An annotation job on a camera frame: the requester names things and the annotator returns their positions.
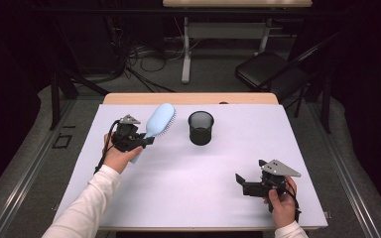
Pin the white table cover sheet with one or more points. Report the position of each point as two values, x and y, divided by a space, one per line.
191 185

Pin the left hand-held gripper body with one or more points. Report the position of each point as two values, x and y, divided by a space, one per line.
127 139

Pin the light blue hairbrush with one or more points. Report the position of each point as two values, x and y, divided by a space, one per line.
160 119

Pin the black folding chair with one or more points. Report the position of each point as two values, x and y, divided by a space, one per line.
268 71

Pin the person's left hand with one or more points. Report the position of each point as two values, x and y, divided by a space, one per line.
117 160

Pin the white-legged wooden desk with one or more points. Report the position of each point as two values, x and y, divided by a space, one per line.
225 30

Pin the metal floor rail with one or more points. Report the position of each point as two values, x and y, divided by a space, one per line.
344 172
29 168

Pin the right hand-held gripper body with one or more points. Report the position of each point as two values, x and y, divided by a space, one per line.
258 188

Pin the black metal stand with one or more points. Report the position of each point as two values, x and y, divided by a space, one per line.
326 105
55 99

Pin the person's right hand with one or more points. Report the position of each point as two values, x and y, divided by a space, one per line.
284 210

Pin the black mesh cup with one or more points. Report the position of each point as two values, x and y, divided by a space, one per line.
200 132

